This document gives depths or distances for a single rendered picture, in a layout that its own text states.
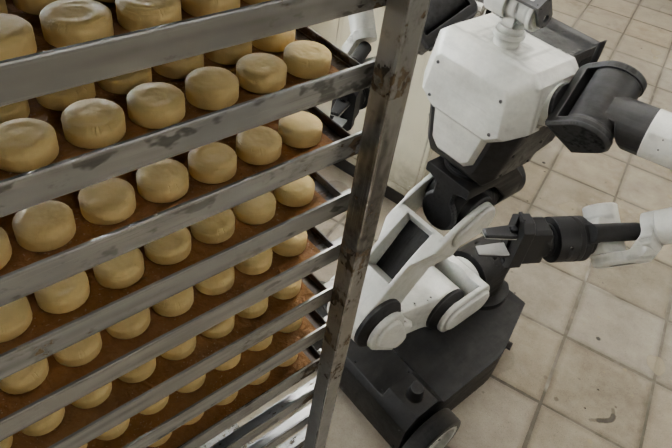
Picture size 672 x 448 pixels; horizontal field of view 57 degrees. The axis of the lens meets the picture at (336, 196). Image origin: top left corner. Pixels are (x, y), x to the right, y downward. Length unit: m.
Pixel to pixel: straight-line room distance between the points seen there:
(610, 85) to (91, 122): 0.92
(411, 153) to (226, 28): 1.83
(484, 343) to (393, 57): 1.40
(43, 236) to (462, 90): 0.89
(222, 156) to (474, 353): 1.37
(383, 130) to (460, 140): 0.66
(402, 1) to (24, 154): 0.35
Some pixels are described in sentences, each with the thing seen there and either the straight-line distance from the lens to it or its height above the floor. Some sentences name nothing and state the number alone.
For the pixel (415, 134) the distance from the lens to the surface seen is 2.25.
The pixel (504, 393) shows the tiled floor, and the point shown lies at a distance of 2.06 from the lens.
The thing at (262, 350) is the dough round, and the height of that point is 0.86.
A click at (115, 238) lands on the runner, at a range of 0.57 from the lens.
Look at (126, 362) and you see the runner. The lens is 0.71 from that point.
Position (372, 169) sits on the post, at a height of 1.21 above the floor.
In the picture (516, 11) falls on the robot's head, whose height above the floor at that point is 1.19.
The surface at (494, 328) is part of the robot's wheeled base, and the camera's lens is 1.97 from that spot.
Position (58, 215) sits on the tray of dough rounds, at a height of 1.24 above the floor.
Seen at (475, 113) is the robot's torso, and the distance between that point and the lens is 1.25.
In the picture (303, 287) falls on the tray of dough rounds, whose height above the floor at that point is 0.95.
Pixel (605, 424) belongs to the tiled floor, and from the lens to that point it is 2.15.
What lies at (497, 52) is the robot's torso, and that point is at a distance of 1.24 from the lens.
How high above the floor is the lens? 1.64
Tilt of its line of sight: 41 degrees down
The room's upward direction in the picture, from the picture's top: 9 degrees clockwise
